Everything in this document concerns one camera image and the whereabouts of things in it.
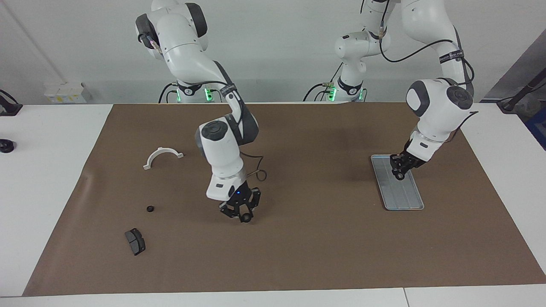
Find silver metal tray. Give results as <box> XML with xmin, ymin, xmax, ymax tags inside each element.
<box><xmin>370</xmin><ymin>154</ymin><xmax>425</xmax><ymax>211</ymax></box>

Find brown table mat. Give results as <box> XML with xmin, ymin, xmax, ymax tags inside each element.
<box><xmin>22</xmin><ymin>102</ymin><xmax>546</xmax><ymax>297</ymax></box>

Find wide grey brake pad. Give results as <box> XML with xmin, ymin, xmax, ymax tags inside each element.
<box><xmin>125</xmin><ymin>228</ymin><xmax>146</xmax><ymax>256</ymax></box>

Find black stand rod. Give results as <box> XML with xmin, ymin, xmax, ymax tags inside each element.
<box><xmin>497</xmin><ymin>70</ymin><xmax>546</xmax><ymax>113</ymax></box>

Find blue crate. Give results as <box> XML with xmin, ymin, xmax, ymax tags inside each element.
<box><xmin>526</xmin><ymin>110</ymin><xmax>546</xmax><ymax>151</ymax></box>

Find black table clamp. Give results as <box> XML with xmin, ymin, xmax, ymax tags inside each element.
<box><xmin>0</xmin><ymin>90</ymin><xmax>23</xmax><ymax>116</ymax></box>

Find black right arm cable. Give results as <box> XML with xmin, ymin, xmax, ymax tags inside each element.
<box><xmin>238</xmin><ymin>151</ymin><xmax>267</xmax><ymax>182</ymax></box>

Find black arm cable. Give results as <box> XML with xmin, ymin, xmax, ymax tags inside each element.
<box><xmin>379</xmin><ymin>17</ymin><xmax>479</xmax><ymax>143</ymax></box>
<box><xmin>238</xmin><ymin>151</ymin><xmax>267</xmax><ymax>182</ymax></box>

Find white curved plastic bracket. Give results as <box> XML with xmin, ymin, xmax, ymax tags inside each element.
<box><xmin>143</xmin><ymin>147</ymin><xmax>185</xmax><ymax>171</ymax></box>

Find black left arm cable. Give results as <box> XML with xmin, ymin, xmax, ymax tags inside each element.
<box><xmin>379</xmin><ymin>17</ymin><xmax>479</xmax><ymax>143</ymax></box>

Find black left base cables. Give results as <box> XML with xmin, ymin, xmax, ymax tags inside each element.
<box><xmin>303</xmin><ymin>64</ymin><xmax>342</xmax><ymax>102</ymax></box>

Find black base cables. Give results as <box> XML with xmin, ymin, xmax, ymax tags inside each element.
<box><xmin>159</xmin><ymin>81</ymin><xmax>222</xmax><ymax>104</ymax></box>
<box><xmin>303</xmin><ymin>64</ymin><xmax>342</xmax><ymax>102</ymax></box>

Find black right base cables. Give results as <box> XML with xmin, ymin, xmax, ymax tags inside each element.
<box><xmin>159</xmin><ymin>81</ymin><xmax>222</xmax><ymax>104</ymax></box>

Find white wall socket box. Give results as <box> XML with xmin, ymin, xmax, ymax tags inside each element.
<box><xmin>44</xmin><ymin>83</ymin><xmax>93</xmax><ymax>104</ymax></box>

